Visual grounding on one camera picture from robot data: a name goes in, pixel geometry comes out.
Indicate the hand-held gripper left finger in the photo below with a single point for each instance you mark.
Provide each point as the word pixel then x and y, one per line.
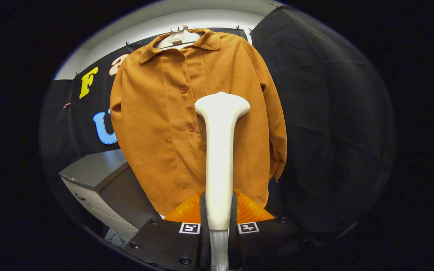
pixel 164 244

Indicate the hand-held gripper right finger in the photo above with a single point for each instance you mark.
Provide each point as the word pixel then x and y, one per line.
pixel 266 244

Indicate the white garment steamer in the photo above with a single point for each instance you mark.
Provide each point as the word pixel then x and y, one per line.
pixel 220 150

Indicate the orange button shirt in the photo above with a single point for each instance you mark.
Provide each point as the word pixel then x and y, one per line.
pixel 153 131

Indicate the white clothes hanger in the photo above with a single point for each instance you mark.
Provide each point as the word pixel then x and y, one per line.
pixel 177 38

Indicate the grey cabinet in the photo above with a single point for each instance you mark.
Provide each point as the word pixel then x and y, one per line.
pixel 96 169

